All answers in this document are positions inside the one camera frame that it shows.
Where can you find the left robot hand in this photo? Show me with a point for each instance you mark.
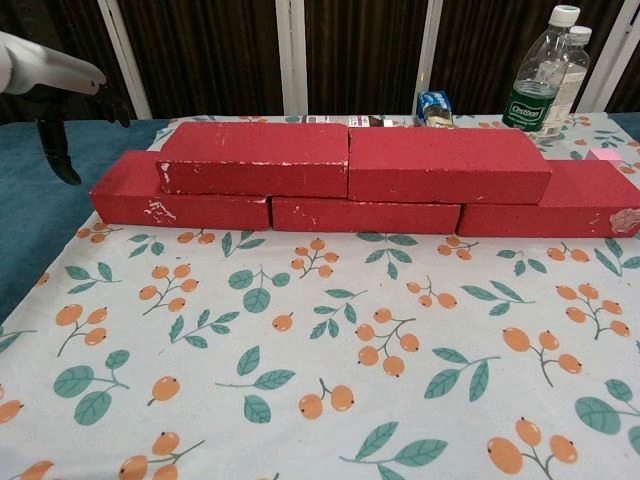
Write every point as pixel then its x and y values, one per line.
pixel 45 70

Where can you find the red brick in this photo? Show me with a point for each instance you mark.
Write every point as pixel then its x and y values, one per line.
pixel 440 160
pixel 125 210
pixel 365 217
pixel 255 150
pixel 550 220

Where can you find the brown medicine bottle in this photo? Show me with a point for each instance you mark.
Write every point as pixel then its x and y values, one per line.
pixel 340 120

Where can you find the dark brown pleated curtain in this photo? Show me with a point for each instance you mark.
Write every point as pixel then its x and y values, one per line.
pixel 360 50

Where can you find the blue cookie package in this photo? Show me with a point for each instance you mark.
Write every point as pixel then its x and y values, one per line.
pixel 435 110

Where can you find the floral print tablecloth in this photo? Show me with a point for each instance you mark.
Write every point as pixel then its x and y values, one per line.
pixel 320 440

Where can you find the green label water bottle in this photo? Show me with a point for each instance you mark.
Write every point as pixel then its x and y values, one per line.
pixel 532 110

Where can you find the white label water bottle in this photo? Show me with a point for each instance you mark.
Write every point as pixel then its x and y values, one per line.
pixel 577 65

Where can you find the pink cube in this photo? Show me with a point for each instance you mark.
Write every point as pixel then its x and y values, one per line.
pixel 605 157

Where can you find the white metal frame post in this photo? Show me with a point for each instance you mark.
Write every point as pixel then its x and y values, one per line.
pixel 610 60
pixel 125 60
pixel 429 50
pixel 291 55

